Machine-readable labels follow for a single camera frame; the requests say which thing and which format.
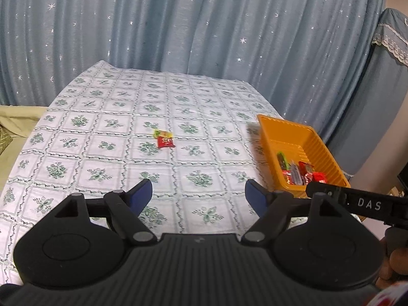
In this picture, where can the red gold snack packet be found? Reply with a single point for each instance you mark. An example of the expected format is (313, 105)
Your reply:
(286, 177)

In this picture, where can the pale yellow bedding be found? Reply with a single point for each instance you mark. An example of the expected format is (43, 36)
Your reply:
(22, 118)

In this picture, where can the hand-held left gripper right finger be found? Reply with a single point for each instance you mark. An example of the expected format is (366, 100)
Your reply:
(256, 197)

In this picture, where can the red white patterned clothing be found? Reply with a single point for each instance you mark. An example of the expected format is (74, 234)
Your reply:
(393, 298)

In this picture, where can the orange plastic tray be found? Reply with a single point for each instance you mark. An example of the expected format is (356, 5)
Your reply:
(287, 134)

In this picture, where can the grey striped snack packet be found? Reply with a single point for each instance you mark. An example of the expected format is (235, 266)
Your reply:
(295, 173)

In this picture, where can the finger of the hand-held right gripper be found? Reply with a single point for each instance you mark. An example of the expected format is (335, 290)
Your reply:
(334, 194)

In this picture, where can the red packet with white label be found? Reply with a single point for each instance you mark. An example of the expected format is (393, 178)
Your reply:
(318, 177)

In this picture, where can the person's right hand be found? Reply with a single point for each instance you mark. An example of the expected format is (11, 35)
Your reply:
(395, 269)

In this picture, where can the blue lace-trimmed cover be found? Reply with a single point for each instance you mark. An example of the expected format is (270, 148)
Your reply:
(382, 102)

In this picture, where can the floral checked tablecloth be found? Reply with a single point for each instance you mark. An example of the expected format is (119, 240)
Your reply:
(95, 134)

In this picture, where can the green snack packet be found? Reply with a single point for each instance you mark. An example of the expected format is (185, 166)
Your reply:
(282, 161)

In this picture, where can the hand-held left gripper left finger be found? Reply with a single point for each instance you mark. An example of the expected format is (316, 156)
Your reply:
(140, 195)

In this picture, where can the green zigzag pillow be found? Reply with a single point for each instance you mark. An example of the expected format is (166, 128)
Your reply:
(4, 140)

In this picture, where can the blue star-print curtain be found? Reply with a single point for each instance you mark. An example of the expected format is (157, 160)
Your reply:
(191, 22)

